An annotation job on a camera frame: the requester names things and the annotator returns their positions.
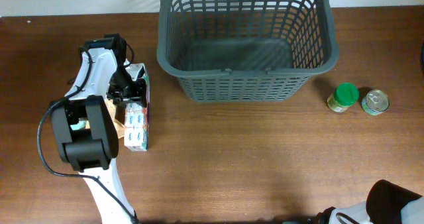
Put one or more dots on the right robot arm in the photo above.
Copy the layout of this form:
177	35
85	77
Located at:
386	203

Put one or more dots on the green-lid spice jar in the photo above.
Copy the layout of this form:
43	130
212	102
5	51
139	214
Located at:
344	96

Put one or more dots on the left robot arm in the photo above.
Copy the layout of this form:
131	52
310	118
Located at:
92	153

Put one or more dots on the beige snack bag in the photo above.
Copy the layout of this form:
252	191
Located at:
119	127

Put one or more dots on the white tissue multipack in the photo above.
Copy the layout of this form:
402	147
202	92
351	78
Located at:
137	116

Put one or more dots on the teal packet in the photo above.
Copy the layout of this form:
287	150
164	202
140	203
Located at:
82	124

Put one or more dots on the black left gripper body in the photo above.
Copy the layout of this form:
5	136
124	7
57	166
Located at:
128	86

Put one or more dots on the metal tin can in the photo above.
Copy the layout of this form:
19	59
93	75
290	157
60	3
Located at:
375	102

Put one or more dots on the grey plastic basket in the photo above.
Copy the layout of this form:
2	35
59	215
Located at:
245	50

